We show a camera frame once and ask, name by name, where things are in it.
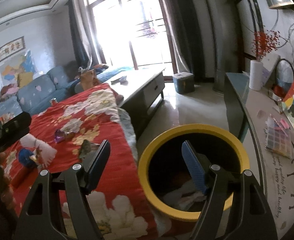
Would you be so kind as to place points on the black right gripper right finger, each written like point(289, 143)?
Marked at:
point(250, 214)

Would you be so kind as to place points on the purple candy wrapper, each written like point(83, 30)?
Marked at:
point(61, 136)

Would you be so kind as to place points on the blue plastic bag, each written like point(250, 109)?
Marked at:
point(25, 158)

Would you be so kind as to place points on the glass balcony door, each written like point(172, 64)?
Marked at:
point(132, 33)

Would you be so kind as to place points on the dark glass tv console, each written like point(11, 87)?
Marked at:
point(247, 114)

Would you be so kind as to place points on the small blue storage stool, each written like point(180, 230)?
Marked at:
point(183, 82)

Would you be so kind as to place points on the yellow rimmed trash bin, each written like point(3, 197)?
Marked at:
point(162, 169)

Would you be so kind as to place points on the white coffee table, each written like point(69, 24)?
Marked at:
point(142, 92)

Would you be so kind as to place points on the yellow cushion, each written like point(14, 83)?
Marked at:
point(24, 79)

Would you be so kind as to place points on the blue grey sofa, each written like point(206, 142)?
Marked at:
point(59, 83)

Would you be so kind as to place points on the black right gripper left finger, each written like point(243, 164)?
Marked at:
point(41, 216)

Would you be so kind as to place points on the brown paper bag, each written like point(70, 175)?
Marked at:
point(88, 79)

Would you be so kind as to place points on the red floral blanket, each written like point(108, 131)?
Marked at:
point(118, 204)

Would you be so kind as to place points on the dark green curtain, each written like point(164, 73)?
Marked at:
point(82, 48)

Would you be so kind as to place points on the round wire frame mirror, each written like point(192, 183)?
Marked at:
point(284, 74)

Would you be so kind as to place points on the red drink can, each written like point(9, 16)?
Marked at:
point(53, 101)

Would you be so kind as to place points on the dark green snack packet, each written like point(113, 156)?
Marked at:
point(87, 148)

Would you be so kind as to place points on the china map poster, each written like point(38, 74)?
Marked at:
point(21, 63)

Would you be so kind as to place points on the red berry branch decoration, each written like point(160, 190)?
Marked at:
point(264, 43)

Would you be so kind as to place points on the person's left hand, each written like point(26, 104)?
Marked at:
point(6, 192)

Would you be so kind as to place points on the pink folded blanket pile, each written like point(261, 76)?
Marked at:
point(8, 91)

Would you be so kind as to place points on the bead organiser box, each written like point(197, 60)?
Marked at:
point(278, 138)

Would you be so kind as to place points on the right framed calligraphy picture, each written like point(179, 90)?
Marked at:
point(11, 48)

